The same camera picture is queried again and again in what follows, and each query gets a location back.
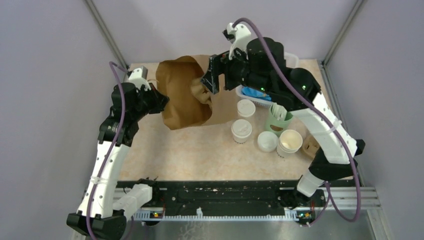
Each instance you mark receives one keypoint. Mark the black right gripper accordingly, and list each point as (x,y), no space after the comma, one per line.
(220,64)

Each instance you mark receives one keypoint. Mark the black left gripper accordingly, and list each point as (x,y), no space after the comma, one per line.
(159,100)

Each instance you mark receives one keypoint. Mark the brown paper bag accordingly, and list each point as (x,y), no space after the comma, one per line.
(182,111)

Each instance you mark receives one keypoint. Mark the white cup lid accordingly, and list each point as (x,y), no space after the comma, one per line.
(246,107)
(241,128)

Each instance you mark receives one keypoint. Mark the white paper cup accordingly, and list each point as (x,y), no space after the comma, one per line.
(245,116)
(240,139)

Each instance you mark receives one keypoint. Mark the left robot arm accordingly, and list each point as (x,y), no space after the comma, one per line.
(100,216)

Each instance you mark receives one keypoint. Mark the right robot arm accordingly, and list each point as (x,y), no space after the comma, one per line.
(300,94)

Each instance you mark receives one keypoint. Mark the blue snack packet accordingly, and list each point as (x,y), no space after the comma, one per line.
(253,93)

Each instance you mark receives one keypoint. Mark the white plastic basket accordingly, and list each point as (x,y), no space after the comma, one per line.
(292,61)

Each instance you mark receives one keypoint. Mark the green straw holder cup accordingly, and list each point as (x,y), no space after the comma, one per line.
(277,126)

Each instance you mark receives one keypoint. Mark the stack of white lids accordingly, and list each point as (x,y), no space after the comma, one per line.
(267,141)

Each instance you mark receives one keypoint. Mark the stack of paper cups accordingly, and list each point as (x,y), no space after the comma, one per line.
(289,142)

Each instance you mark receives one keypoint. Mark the brown cardboard cup carrier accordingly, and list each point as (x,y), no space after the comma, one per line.
(310,146)

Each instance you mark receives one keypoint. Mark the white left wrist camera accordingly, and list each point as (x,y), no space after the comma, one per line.
(138,77)

